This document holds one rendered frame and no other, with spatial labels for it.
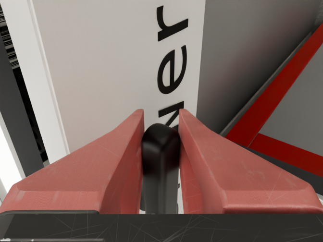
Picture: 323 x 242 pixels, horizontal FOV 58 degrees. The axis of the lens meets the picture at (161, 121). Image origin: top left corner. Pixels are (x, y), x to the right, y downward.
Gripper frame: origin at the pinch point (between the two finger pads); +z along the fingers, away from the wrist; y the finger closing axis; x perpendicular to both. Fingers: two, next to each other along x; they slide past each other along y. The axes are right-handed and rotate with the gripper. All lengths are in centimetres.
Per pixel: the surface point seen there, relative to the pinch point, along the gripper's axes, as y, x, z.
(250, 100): -15.9, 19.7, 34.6
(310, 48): -29, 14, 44
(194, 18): -1.9, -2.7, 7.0
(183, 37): -1.2, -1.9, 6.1
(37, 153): 6.9, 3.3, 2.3
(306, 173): -14.0, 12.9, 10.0
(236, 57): -9.6, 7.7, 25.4
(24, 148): 7.2, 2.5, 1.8
